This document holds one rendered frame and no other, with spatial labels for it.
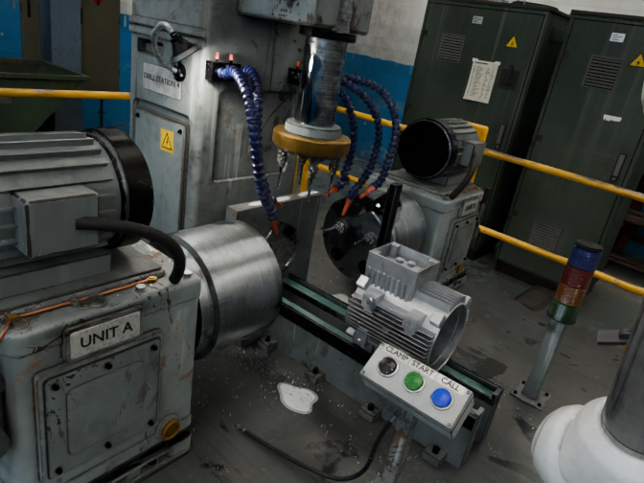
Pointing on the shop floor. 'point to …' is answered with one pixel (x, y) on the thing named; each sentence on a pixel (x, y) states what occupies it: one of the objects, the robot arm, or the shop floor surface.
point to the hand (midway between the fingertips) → (613, 363)
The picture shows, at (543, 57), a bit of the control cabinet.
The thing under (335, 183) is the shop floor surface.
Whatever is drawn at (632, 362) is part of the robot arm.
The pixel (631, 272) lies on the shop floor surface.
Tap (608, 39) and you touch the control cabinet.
